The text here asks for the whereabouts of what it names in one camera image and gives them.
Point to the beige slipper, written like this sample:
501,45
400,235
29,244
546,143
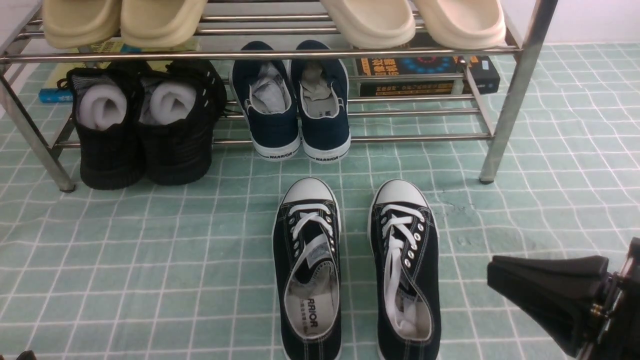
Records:
160,23
69,24

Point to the beige slipper far left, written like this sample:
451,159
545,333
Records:
69,24

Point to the black mesh sneaker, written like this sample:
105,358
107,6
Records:
180,108
106,105

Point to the yellow printed box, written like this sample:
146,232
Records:
61,69

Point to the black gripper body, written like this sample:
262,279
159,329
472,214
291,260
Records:
617,336

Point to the blue small box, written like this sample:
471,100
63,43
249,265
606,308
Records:
55,96

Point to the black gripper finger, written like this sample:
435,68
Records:
546,282

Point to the cream slipper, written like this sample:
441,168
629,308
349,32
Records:
464,24
372,24

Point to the black mesh sneaker right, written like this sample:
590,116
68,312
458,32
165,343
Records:
180,108

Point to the metal shoe rack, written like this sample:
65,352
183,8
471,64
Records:
496,133

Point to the black box with print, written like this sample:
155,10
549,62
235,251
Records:
418,76

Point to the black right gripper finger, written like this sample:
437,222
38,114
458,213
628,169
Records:
563,311

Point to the navy canvas shoe right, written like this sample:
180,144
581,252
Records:
321,88

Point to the navy canvas shoe left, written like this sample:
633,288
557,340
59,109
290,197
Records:
265,96

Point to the black mesh sneaker left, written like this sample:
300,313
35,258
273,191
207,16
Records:
106,105

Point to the black canvas sneaker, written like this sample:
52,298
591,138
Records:
305,244
404,241

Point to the cream slipper far right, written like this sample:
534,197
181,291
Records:
464,24

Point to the navy canvas shoe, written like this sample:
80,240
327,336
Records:
265,96
321,88

